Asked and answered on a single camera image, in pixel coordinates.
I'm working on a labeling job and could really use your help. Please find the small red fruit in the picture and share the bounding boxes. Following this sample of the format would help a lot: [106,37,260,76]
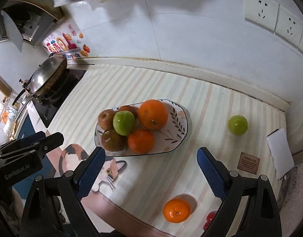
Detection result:
[203,211,217,231]

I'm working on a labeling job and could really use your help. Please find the orange tangerine front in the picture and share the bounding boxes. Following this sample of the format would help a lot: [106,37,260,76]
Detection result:
[163,198,192,224]

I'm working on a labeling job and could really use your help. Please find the oval floral ceramic plate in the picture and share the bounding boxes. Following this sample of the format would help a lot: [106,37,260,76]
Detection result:
[94,98,189,157]

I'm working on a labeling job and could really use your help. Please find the white wall socket right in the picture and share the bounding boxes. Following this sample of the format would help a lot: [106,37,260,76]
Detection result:
[275,5,303,47]

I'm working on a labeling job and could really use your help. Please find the small green apple right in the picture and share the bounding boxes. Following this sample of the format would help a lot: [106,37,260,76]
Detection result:
[228,115,248,135]

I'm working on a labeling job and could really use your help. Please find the black range hood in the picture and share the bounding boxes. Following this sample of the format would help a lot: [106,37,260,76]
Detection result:
[2,0,64,47]

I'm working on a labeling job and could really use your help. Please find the orange tangerine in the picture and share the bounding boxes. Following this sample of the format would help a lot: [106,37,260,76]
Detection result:
[127,129,155,154]
[163,198,192,224]

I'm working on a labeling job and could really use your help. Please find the large orange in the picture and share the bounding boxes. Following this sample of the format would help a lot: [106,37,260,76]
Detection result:
[138,100,168,131]

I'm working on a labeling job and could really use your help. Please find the white wall socket left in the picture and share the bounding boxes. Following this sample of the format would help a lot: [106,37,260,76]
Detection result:
[244,0,279,32]

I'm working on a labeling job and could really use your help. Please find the white wall socket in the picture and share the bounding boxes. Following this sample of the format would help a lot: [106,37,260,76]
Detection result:
[275,5,303,47]
[244,0,279,32]

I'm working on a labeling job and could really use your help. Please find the small red-brown fruit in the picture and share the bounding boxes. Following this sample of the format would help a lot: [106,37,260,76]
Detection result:
[118,105,138,118]

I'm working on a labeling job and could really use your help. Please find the white folded paper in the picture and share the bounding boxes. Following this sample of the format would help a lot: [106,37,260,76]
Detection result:
[266,128,295,180]

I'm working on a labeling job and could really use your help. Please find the brown red apple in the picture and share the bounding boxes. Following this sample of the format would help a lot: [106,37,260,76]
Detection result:
[101,128,127,152]
[98,109,116,131]

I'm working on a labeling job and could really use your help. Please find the colourful wall stickers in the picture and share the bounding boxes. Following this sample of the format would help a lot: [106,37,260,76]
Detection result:
[42,22,93,59]

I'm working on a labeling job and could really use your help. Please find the black gas stove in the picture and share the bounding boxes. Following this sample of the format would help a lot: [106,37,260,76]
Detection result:
[32,69,86,128]

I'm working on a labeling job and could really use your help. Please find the dark sauce bottle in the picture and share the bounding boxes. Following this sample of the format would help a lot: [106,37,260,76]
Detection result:
[19,79,31,92]

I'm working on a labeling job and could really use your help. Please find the steel wok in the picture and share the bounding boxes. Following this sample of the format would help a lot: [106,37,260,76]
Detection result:
[12,54,67,105]

